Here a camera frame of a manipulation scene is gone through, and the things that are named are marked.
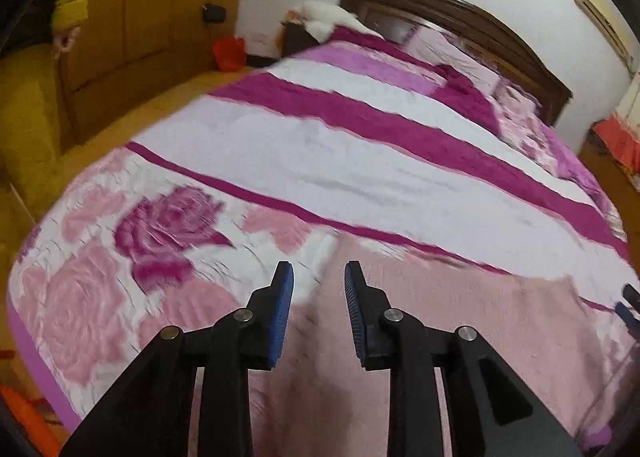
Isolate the pink knitted cardigan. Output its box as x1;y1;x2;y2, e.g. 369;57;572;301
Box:
248;237;603;456

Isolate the orange white curtain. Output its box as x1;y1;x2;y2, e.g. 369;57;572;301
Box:
594;72;640;177

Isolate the pink floral striped bedspread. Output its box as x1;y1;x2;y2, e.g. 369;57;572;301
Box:
8;28;639;456

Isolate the yellow garment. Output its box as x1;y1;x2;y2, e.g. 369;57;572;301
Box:
1;0;89;220

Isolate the pink pillow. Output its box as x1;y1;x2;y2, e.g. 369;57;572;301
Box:
400;27;500;96

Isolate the dark wooden headboard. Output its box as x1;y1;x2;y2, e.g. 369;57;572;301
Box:
340;0;573;125

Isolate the red bin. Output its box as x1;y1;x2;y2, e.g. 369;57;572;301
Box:
212;36;247;72

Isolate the wooden wardrobe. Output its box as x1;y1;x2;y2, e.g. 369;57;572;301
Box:
58;0;239;148

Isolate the dark wooden nightstand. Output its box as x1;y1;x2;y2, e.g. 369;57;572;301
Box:
281;21;319;57

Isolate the black bag on wardrobe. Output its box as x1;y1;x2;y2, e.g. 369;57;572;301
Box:
202;3;228;24

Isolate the white plush toy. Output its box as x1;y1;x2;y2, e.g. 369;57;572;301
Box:
288;0;381;43

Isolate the wall air conditioner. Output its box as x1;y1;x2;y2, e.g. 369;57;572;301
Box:
574;0;637;73

